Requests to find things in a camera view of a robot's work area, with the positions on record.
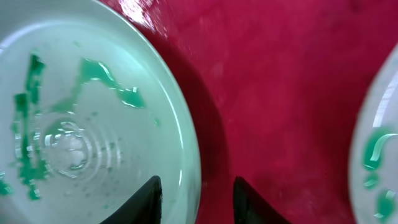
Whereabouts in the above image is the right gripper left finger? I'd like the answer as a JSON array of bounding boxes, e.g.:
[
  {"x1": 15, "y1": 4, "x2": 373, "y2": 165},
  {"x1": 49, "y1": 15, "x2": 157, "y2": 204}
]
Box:
[{"x1": 100, "y1": 175, "x2": 162, "y2": 224}]

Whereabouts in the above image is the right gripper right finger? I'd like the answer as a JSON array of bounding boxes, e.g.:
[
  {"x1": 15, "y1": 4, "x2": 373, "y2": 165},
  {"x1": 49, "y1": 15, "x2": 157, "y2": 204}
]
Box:
[{"x1": 233, "y1": 176, "x2": 290, "y2": 224}]

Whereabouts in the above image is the white plate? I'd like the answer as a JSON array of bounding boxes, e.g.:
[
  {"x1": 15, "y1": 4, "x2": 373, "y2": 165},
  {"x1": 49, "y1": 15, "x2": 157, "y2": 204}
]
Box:
[
  {"x1": 348, "y1": 49, "x2": 397, "y2": 224},
  {"x1": 1, "y1": 1, "x2": 201, "y2": 223}
]

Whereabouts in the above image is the red plastic tray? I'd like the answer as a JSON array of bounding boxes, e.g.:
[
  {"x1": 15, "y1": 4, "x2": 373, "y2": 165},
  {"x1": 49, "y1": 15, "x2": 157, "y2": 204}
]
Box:
[{"x1": 108, "y1": 0, "x2": 397, "y2": 223}]

